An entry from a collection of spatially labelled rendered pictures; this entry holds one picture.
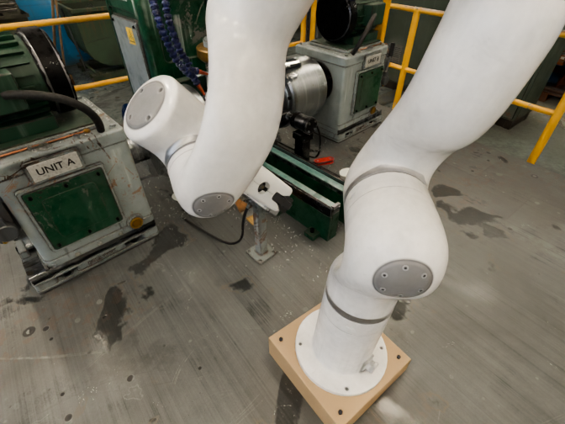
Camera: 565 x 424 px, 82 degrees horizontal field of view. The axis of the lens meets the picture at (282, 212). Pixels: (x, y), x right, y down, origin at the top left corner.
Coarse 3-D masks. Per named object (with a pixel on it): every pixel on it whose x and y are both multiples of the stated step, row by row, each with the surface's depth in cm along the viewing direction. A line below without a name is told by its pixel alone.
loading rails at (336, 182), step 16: (272, 160) 120; (288, 160) 114; (304, 160) 112; (288, 176) 107; (304, 176) 111; (320, 176) 107; (336, 176) 105; (304, 192) 98; (320, 192) 108; (336, 192) 102; (304, 208) 101; (320, 208) 95; (336, 208) 94; (304, 224) 105; (320, 224) 99; (336, 224) 99
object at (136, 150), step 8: (192, 88) 99; (200, 96) 98; (128, 144) 92; (136, 144) 93; (136, 152) 94; (144, 152) 95; (136, 160) 96; (144, 160) 98; (152, 160) 98; (160, 160) 94; (152, 168) 102; (160, 168) 97; (168, 176) 103
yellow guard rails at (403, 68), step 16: (80, 16) 248; (96, 16) 253; (416, 16) 280; (304, 32) 378; (112, 80) 282; (128, 80) 290; (400, 80) 315; (400, 96) 325; (544, 112) 235; (560, 112) 228; (544, 144) 244; (528, 160) 256
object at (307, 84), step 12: (288, 60) 121; (300, 60) 123; (312, 60) 127; (288, 72) 117; (300, 72) 119; (312, 72) 122; (288, 84) 116; (300, 84) 119; (312, 84) 122; (324, 84) 127; (288, 96) 119; (300, 96) 119; (312, 96) 123; (324, 96) 128; (288, 108) 121; (300, 108) 122; (312, 108) 127; (288, 120) 125
